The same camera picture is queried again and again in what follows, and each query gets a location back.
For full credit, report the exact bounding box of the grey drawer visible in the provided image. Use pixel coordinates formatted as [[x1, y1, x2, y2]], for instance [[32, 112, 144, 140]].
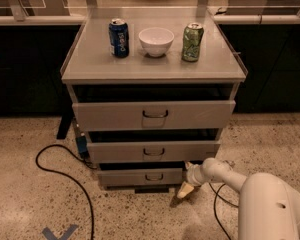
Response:
[[73, 100, 235, 131], [97, 168, 183, 187], [87, 141, 220, 163]]

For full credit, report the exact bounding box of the grey middle drawer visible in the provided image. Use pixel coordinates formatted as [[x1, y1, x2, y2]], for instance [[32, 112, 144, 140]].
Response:
[[87, 141, 220, 163]]

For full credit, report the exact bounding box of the grey bottom drawer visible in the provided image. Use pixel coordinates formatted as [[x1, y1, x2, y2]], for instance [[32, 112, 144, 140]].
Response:
[[97, 168, 183, 187]]

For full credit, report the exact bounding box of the black cable right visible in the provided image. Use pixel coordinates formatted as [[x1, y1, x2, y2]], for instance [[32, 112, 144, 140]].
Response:
[[208, 182, 240, 240]]

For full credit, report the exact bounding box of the blue power adapter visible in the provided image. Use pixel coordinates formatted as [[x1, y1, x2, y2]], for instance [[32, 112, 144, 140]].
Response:
[[76, 136, 89, 159]]

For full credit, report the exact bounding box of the green soda can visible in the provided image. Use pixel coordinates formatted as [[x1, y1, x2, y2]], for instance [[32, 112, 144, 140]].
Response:
[[182, 22, 204, 62]]

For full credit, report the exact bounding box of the blue Pepsi can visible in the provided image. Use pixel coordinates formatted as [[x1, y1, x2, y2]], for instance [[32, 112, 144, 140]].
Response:
[[109, 18, 129, 58]]

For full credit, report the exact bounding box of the white ceramic bowl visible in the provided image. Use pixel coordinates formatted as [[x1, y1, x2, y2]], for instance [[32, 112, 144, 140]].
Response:
[[138, 27, 174, 58]]

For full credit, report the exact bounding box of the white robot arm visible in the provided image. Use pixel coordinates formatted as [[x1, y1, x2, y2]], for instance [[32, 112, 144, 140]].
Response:
[[177, 158, 300, 240]]

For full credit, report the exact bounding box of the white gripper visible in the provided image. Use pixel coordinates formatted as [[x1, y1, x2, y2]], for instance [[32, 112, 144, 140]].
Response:
[[177, 161, 205, 199]]

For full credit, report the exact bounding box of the black cable left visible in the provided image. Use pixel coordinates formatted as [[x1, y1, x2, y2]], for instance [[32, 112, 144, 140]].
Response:
[[35, 144, 98, 240]]

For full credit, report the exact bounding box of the grey drawer cabinet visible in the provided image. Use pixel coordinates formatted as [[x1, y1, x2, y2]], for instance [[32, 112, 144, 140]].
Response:
[[62, 7, 247, 180]]

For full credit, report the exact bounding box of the black table leg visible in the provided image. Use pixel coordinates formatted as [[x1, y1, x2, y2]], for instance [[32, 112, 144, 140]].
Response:
[[56, 111, 74, 140]]

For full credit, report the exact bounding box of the clear plastic bottle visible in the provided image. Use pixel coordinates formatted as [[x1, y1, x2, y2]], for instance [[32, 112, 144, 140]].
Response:
[[224, 160, 235, 168]]

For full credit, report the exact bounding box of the grey top drawer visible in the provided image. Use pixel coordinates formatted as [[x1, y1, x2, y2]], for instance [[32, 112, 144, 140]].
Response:
[[73, 100, 235, 131]]

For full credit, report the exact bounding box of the black cable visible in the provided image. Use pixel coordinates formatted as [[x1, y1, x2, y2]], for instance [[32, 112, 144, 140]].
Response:
[[208, 182, 240, 240], [35, 144, 98, 240]]

